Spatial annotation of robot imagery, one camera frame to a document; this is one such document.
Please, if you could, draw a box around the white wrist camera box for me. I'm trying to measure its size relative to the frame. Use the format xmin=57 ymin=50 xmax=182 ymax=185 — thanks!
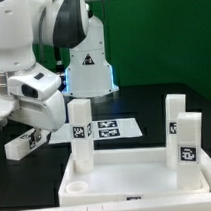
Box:
xmin=8 ymin=72 xmax=61 ymax=100

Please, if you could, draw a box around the white frame rail front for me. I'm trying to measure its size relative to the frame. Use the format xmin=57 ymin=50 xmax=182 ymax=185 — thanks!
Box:
xmin=0 ymin=191 xmax=211 ymax=211

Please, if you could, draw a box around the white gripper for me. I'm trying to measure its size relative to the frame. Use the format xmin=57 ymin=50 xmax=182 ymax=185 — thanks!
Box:
xmin=8 ymin=91 xmax=66 ymax=145

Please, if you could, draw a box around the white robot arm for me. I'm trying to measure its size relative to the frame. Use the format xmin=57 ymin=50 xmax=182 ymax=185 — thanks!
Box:
xmin=0 ymin=0 xmax=90 ymax=145

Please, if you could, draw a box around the white marker plate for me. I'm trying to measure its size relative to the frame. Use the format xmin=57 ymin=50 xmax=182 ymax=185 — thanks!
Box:
xmin=49 ymin=118 xmax=142 ymax=144

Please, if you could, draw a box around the white desk top tray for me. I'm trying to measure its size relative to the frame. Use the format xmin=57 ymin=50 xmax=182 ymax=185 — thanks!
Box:
xmin=58 ymin=148 xmax=210 ymax=207

